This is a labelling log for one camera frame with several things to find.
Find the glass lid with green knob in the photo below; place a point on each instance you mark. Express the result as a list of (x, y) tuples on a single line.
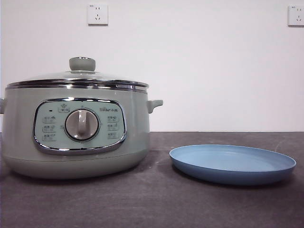
[(82, 63)]

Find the blue round plate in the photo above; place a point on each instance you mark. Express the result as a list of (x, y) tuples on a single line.
[(228, 169)]

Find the pale green electric steamer pot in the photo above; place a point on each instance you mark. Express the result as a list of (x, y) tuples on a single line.
[(21, 133)]

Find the white wall socket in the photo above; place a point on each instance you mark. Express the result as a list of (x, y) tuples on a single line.
[(296, 15), (97, 14)]

